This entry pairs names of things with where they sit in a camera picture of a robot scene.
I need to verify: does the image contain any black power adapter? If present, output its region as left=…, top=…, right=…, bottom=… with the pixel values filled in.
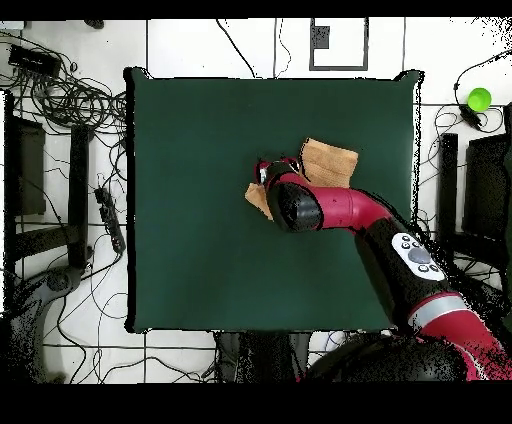
left=459, top=104, right=484, bottom=130

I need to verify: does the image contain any black electronics box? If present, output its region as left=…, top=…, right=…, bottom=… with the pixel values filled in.
left=7, top=43, right=62, bottom=77

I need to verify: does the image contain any black flat panel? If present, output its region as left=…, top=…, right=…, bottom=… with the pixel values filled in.
left=14, top=117, right=48, bottom=217
left=462, top=133, right=512, bottom=241

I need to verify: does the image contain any black cable tangle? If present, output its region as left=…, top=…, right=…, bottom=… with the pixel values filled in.
left=0, top=31, right=128, bottom=137

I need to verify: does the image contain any bright green ball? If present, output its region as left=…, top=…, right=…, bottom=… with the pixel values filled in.
left=466, top=86, right=493, bottom=113

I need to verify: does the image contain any tan terry towel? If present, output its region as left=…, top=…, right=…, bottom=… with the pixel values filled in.
left=244, top=137, right=360, bottom=222

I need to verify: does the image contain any dark green table cloth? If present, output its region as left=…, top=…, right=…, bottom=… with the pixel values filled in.
left=124, top=65, right=425, bottom=334

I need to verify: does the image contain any black power strip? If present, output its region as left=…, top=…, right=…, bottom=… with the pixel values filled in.
left=93, top=186, right=127, bottom=255

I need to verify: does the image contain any long black cable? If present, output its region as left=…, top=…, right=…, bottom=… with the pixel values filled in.
left=215, top=17, right=258, bottom=80

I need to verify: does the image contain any thin black cable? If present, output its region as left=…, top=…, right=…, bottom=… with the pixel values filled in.
left=272, top=17, right=292, bottom=80

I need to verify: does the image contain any black upright bar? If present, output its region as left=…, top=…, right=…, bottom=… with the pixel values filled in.
left=435, top=132, right=460, bottom=257
left=66, top=124, right=92, bottom=270

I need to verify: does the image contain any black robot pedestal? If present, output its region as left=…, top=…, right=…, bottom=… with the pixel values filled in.
left=215, top=331, right=311, bottom=383

